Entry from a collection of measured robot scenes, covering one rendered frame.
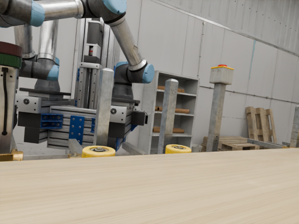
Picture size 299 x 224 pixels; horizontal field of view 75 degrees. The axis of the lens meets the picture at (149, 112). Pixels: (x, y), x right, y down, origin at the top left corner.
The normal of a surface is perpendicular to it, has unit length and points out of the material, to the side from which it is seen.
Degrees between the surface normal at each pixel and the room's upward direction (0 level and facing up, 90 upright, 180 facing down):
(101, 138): 90
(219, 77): 90
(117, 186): 0
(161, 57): 90
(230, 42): 90
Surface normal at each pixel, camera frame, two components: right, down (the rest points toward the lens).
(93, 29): -0.05, 0.05
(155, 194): 0.11, -0.99
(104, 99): 0.49, 0.10
